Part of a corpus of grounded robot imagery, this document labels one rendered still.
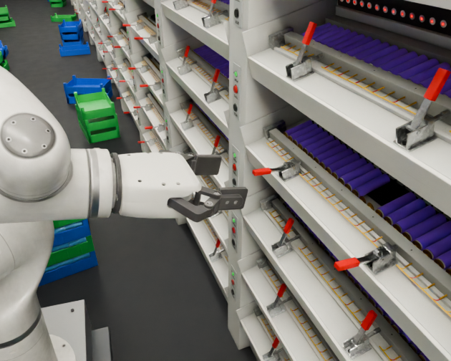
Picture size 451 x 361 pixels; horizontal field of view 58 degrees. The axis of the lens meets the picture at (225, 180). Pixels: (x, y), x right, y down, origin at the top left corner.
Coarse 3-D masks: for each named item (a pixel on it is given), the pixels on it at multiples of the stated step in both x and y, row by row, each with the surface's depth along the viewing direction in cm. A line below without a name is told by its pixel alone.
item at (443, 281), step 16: (288, 144) 84; (304, 160) 79; (320, 176) 74; (320, 192) 73; (336, 192) 70; (336, 208) 69; (352, 208) 67; (368, 208) 65; (352, 224) 65; (368, 224) 64; (384, 224) 62; (384, 240) 62; (400, 240) 59; (416, 256) 56; (432, 272) 54; (448, 288) 51
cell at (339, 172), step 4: (356, 160) 76; (360, 160) 75; (364, 160) 75; (348, 164) 76; (352, 164) 75; (356, 164) 75; (360, 164) 75; (364, 164) 75; (340, 168) 75; (344, 168) 75; (348, 168) 75; (352, 168) 75; (356, 168) 75; (336, 172) 74; (340, 172) 74; (344, 172) 74; (348, 172) 75; (336, 176) 75; (340, 176) 74
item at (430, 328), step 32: (256, 128) 91; (288, 128) 93; (256, 160) 88; (288, 160) 84; (288, 192) 77; (320, 224) 68; (352, 256) 62; (384, 288) 56; (416, 288) 55; (416, 320) 52; (448, 320) 51; (448, 352) 48
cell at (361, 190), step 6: (384, 174) 71; (372, 180) 70; (378, 180) 70; (384, 180) 70; (360, 186) 70; (366, 186) 70; (372, 186) 70; (378, 186) 70; (360, 192) 69; (366, 192) 70
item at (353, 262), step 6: (378, 252) 57; (354, 258) 57; (360, 258) 57; (366, 258) 58; (372, 258) 58; (378, 258) 58; (336, 264) 56; (342, 264) 56; (348, 264) 56; (354, 264) 56; (342, 270) 56
